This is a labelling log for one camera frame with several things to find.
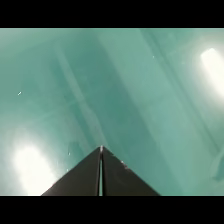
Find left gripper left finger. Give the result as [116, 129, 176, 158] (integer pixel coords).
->
[41, 145, 102, 197]

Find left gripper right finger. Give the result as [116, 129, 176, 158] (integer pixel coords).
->
[101, 145, 161, 197]

